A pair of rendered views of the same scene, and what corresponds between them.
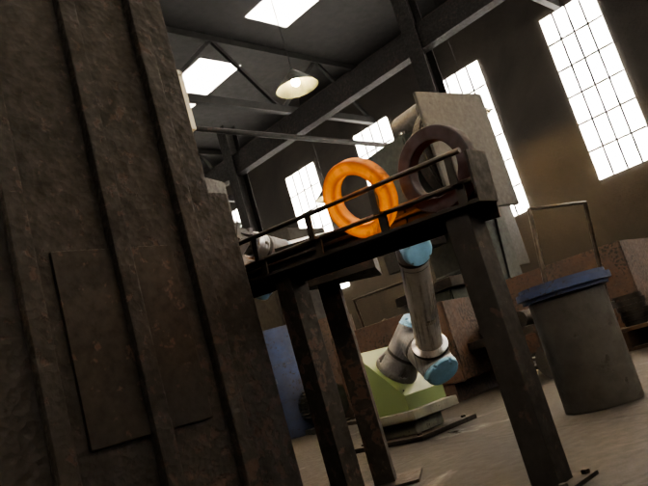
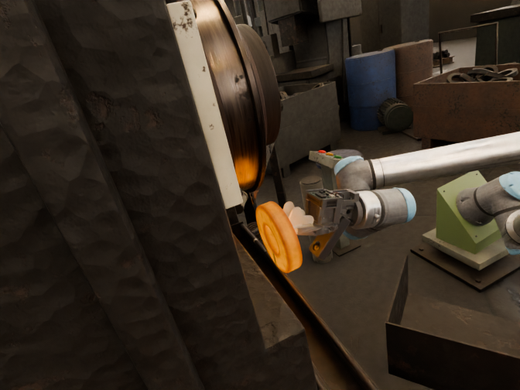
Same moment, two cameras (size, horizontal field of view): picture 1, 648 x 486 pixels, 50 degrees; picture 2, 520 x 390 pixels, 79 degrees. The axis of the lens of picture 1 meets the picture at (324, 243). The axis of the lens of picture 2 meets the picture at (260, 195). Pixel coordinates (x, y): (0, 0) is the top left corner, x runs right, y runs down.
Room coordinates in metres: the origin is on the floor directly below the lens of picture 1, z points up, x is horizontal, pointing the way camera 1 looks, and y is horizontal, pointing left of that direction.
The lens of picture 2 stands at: (1.53, 0.09, 1.19)
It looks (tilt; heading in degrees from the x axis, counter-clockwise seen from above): 24 degrees down; 30
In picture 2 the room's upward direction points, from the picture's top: 13 degrees counter-clockwise
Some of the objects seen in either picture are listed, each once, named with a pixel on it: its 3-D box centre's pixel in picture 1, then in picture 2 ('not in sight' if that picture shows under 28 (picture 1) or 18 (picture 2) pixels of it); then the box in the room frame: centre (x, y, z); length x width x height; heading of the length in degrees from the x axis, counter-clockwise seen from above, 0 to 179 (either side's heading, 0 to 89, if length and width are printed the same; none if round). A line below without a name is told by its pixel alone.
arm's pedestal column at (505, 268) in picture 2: (413, 426); (470, 248); (3.15, -0.15, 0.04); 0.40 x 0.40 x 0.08; 47
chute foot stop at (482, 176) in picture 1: (480, 175); not in sight; (1.37, -0.34, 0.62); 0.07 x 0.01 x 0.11; 138
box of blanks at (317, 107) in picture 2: not in sight; (281, 126); (4.77, 1.47, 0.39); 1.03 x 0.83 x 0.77; 153
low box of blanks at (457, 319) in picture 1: (421, 356); (485, 107); (4.93, -0.43, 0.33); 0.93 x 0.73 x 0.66; 55
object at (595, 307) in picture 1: (581, 340); not in sight; (2.40, -0.74, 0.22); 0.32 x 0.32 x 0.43
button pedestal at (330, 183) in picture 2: not in sight; (335, 201); (3.17, 0.53, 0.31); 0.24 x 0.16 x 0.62; 48
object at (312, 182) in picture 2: not in sight; (316, 220); (3.02, 0.61, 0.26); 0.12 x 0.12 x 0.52
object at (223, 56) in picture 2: not in sight; (208, 100); (2.17, 0.52, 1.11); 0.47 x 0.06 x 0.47; 48
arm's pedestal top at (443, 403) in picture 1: (408, 413); (470, 239); (3.15, -0.15, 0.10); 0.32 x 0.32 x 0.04; 47
